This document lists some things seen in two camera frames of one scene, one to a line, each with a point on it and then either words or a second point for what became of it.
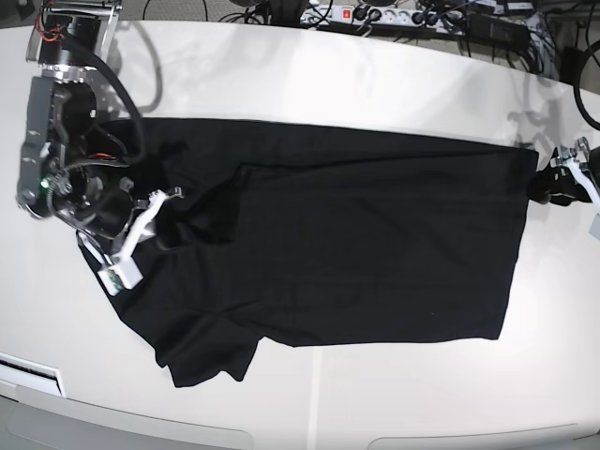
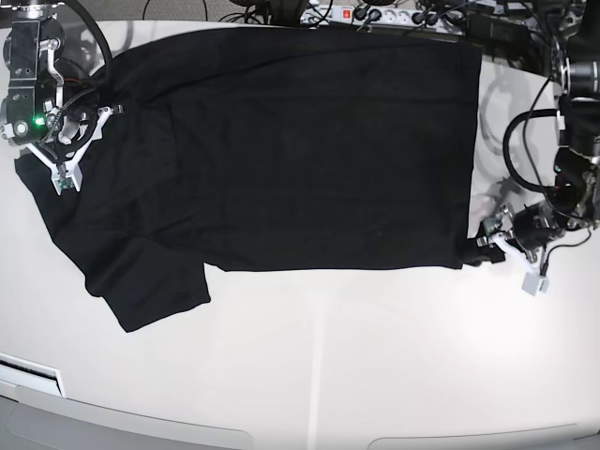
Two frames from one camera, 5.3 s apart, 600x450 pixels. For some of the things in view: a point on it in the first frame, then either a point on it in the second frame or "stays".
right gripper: (572, 172) → (527, 228)
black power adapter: (499, 29) stays
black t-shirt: (315, 235) → (269, 150)
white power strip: (447, 21) stays
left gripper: (100, 203) → (67, 132)
